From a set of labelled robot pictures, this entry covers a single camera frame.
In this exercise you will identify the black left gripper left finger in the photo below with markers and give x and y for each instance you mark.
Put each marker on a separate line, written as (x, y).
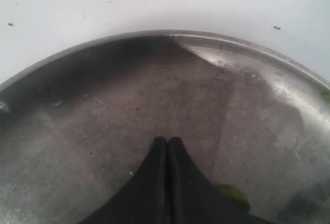
(143, 198)

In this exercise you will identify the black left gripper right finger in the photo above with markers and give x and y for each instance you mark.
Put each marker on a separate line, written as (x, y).
(193, 198)

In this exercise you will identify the green chili pepper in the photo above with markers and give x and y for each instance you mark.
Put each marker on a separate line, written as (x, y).
(237, 196)

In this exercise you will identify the round stainless steel plate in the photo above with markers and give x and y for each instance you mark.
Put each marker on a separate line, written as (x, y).
(76, 126)

